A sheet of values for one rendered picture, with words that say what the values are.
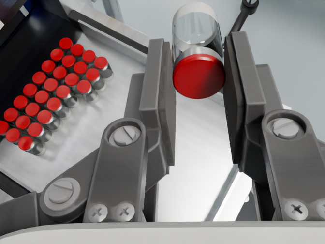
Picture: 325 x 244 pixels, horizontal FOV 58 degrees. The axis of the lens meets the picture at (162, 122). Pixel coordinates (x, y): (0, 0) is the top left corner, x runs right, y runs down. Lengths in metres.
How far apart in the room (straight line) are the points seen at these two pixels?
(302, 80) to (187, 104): 1.15
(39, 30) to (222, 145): 0.38
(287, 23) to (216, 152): 1.32
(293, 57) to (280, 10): 0.27
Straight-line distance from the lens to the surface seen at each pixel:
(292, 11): 1.76
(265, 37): 1.63
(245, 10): 1.53
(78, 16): 0.55
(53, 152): 0.49
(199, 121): 0.46
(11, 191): 0.48
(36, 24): 0.60
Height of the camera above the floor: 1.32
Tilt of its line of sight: 73 degrees down
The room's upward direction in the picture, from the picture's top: 9 degrees counter-clockwise
